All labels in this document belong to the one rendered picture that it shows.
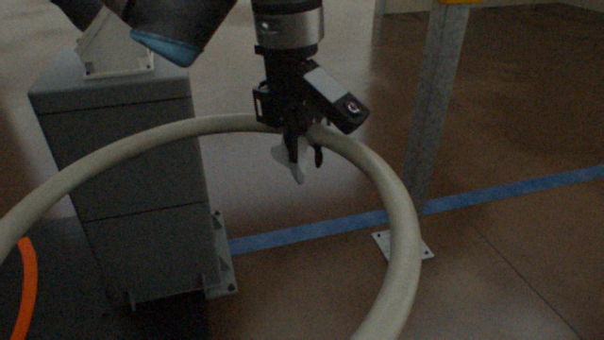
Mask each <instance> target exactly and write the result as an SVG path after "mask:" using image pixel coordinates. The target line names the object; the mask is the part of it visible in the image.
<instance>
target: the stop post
mask: <svg viewBox="0 0 604 340"><path fill-rule="evenodd" d="M481 1H482V0H432V6H431V11H430V16H429V21H428V32H427V36H426V41H425V46H424V52H423V57H422V62H421V67H420V73H419V77H418V83H417V88H416V94H415V97H416V99H415V104H414V110H413V115H412V120H411V130H410V135H409V140H408V145H407V151H406V156H405V161H404V167H403V172H402V178H401V181H402V182H403V184H404V186H405V187H406V189H407V191H408V193H409V195H410V197H411V200H412V203H413V205H414V208H415V210H416V213H417V216H418V220H419V226H420V222H421V221H422V218H423V213H424V209H425V206H426V201H427V197H428V190H429V185H430V182H431V178H432V174H433V169H434V165H435V162H436V157H437V149H438V145H439V141H440V137H441V133H442V128H443V124H444V120H445V113H446V109H447V105H448V101H449V96H450V93H451V89H452V84H453V80H454V76H455V73H456V68H457V64H458V61H459V56H460V52H461V46H462V41H463V37H464V33H465V29H466V25H467V21H468V17H469V12H470V10H469V9H470V5H471V3H479V2H481ZM372 236H373V237H374V239H375V241H376V242H377V244H378V246H379V248H380V249H381V251H382V253H383V254H384V255H383V256H384V257H385V259H386V261H387V262H388V261H389V255H390V251H391V230H390V229H388V230H384V231H379V232H374V233H372ZM421 248H422V260H421V261H423V260H427V259H431V258H434V255H433V254H432V253H431V251H430V250H429V249H428V247H427V246H426V244H425V243H424V242H423V241H422V239H421Z"/></svg>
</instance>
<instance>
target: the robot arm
mask: <svg viewBox="0 0 604 340"><path fill-rule="evenodd" d="M48 1H50V2H51V3H53V4H54V5H56V6H57V7H58V8H60V9H61V10H62V12H63V13H64V14H65V15H66V16H67V18H68V19H69V20H70V21H71V22H72V24H73V25H74V26H75V27H76V28H77V29H78V30H81V31H82V32H84V31H85V29H86V28H87V27H88V26H89V25H90V24H91V22H92V20H93V19H94V17H95V16H96V14H97V13H98V12H99V10H100V9H101V8H102V7H103V6H104V7H105V8H107V9H109V10H110V11H111V12H113V13H116V14H117V15H118V17H119V18H120V19H121V20H122V21H124V22H125V23H127V24H128V25H129V26H131V27H132V29H131V30H130V35H129V37H130V38H131V39H132V40H133V41H135V42H137V43H139V44H141V45H143V46H144V47H146V48H147V49H149V50H151V51H152V52H154V53H156V54H158V55H159V56H161V57H163V58H164V59H166V60H168V61H171V62H173V63H174V64H176V65H178V66H180V67H182V68H187V67H190V66H191V65H192V64H193V62H194V61H195V60H196V59H197V57H198V56H199V55H200V53H202V52H204V48H205V46H206V45H207V43H208V42H209V40H210V38H211V37H212V35H213V34H214V33H216V31H217V30H218V28H219V27H220V26H221V25H222V23H223V22H224V20H225V19H226V17H227V16H228V14H229V13H230V12H231V11H232V9H233V8H234V7H235V6H236V5H237V3H238V2H239V0H48ZM250 4H251V10H252V14H253V21H254V28H255V34H256V42H257V43H255V44H254V50H255V55H261V56H263V62H264V70H265V76H266V79H264V80H263V81H261V82H259V86H257V87H256V88H254V89H252V94H253V100H254V107H255V113H256V119H257V122H260V123H263V124H266V125H267V126H268V127H271V128H280V127H284V129H283V132H282V134H281V143H280V144H276V145H273V146H272V147H271V155H272V157H273V158H274V159H275V160H276V161H278V162H280V163H282V164H283V165H285V166H286V167H288V168H289V169H290V170H291V172H292V175H293V177H294V180H295V181H296V182H297V184H302V182H303V181H304V179H305V178H306V176H307V170H306V165H307V160H306V151H307V147H308V145H309V146H310V147H312V148H313V150H314V163H315V168H319V167H320V166H321V164H322V163H323V161H324V159H325V158H326V155H325V154H327V148H326V147H322V146H320V145H318V144H314V143H311V142H308V140H307V138H306V137H304V136H303V135H302V131H304V132H307V130H308V128H309V127H310V126H311V125H313V124H314V123H319V124H322V125H325V126H328V127H331V123H332V124H333V125H334V126H336V127H337V128H338V129H339V130H340V131H341V132H342V133H343V134H345V135H349V134H351V133H353V132H354V131H355V130H356V129H358V128H359V127H360V126H362V125H363V123H364V122H365V121H366V119H367V118H368V117H369V115H370V110H369V109H368V108H367V107H366V106H365V105H364V104H362V103H361V102H360V100H359V99H358V98H357V97H356V96H354V95H353V94H352V93H351V92H350V91H348V90H347V89H346V88H345V87H344V86H343V85H341V84H340V83H339V82H338V81H337V80H335V79H334V78H333V77H332V76H331V75H330V74H329V73H327V72H326V71H325V70H324V69H323V68H322V67H321V66H320V65H319V64H317V63H316V62H315V61H314V60H313V59H307V58H309V57H312V56H314V55H315V54H316V53H317V51H318V48H317V44H318V43H319V42H320V41H321V40H322V39H323V38H324V36H325V30H324V7H323V1H322V0H251V3H250ZM265 85H266V87H264V86H265ZM262 87H264V88H262ZM261 88H262V89H261ZM257 99H258V100H259V101H260V109H261V115H259V111H258V104H257Z"/></svg>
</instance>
